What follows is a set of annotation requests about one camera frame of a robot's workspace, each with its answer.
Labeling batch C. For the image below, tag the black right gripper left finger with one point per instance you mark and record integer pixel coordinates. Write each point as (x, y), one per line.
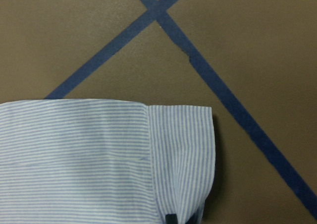
(171, 218)

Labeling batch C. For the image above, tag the blue striped button shirt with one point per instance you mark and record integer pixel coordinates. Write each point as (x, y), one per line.
(100, 161)

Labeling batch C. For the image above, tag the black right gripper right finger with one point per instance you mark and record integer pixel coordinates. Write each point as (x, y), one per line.
(193, 219)

